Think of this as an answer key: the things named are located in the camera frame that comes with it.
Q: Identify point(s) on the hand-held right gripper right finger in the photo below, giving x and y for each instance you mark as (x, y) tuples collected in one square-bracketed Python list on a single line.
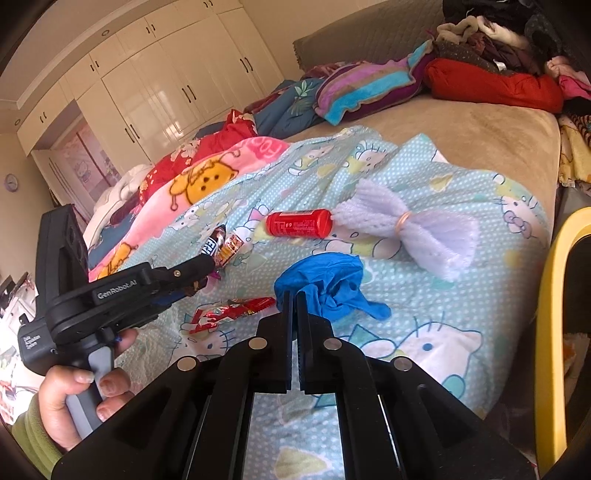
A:
[(302, 350)]

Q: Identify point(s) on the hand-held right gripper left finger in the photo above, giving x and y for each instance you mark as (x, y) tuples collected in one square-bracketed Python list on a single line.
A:
[(287, 350)]

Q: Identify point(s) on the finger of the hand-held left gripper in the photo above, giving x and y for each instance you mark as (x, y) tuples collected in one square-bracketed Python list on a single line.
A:
[(180, 295), (184, 270)]

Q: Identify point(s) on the brown chocolate bar wrapper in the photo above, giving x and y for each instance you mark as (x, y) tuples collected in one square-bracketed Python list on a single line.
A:
[(213, 244)]

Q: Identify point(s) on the blue rubber glove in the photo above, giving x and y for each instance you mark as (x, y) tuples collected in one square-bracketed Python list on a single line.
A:
[(323, 281)]

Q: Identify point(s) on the person's left forearm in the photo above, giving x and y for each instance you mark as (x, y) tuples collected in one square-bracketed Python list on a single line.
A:
[(32, 443)]

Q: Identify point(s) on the person's left hand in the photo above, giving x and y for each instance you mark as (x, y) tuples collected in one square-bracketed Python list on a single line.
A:
[(57, 406)]

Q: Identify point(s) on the purple candy wrapper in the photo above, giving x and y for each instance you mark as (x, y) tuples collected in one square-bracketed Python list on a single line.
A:
[(214, 276)]

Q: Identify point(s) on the orange clear candy wrapper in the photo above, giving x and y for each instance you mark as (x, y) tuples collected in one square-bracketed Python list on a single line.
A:
[(231, 249)]

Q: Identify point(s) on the long red snack wrapper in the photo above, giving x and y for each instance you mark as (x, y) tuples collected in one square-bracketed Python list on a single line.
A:
[(235, 310)]

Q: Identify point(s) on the cluttered desk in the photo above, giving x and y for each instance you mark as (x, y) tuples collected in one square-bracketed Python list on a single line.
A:
[(14, 323)]

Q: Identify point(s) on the pink bear blanket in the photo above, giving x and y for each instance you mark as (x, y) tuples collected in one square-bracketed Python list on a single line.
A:
[(207, 180)]

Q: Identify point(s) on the white bedding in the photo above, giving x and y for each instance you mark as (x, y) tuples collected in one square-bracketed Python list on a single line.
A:
[(120, 194)]

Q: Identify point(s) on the light blue cat blanket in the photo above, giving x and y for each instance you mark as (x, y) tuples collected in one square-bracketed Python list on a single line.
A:
[(415, 332)]

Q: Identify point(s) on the red floral blanket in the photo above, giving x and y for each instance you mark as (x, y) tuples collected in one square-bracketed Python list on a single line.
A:
[(184, 154)]

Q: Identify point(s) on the red plastic tube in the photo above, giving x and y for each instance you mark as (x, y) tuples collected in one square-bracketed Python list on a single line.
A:
[(300, 225)]

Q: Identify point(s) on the pink cat print door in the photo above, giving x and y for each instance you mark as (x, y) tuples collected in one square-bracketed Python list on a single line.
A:
[(83, 161)]

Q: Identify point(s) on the pink rubber band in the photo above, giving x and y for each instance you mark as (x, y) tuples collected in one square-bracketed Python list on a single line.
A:
[(402, 221)]

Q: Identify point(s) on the white foam fruit net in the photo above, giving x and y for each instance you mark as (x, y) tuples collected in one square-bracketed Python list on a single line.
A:
[(443, 240)]

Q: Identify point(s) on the blue floral quilt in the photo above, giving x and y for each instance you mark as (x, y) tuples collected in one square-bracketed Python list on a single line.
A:
[(286, 106)]

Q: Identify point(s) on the white glossy wardrobe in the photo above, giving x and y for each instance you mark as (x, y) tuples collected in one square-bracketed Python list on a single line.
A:
[(161, 78)]

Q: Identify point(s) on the striped purple pillow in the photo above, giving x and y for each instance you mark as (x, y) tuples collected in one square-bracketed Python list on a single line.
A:
[(369, 83)]

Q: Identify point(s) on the tan bed sheet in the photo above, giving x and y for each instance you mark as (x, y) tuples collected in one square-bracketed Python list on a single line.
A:
[(461, 129)]

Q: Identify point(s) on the grey bed headboard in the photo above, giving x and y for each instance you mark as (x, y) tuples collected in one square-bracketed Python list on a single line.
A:
[(360, 37)]

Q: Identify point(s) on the red garment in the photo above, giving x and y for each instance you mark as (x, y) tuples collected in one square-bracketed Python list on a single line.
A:
[(498, 85)]

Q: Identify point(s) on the yellow cartoon cloth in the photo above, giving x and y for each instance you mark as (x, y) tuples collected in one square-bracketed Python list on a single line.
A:
[(575, 147)]

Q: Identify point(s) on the pile of dark clothes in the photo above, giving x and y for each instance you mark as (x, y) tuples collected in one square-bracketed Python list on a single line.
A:
[(508, 27)]

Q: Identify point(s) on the purple wall clock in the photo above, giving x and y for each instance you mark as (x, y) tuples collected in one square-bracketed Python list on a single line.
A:
[(11, 182)]

